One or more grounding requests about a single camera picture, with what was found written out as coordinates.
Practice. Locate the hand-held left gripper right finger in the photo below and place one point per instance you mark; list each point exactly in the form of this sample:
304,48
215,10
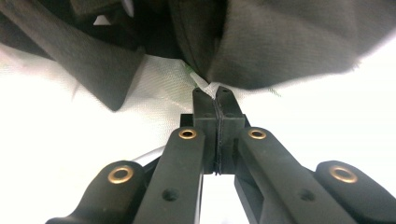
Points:
230,124

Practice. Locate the dark grey garment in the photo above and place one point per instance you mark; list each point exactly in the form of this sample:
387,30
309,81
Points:
280,46

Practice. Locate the leaf print mesh laundry bag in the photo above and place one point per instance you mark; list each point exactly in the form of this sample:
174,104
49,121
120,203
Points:
162,84

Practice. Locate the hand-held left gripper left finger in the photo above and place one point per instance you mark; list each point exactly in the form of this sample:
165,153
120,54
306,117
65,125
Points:
208,124

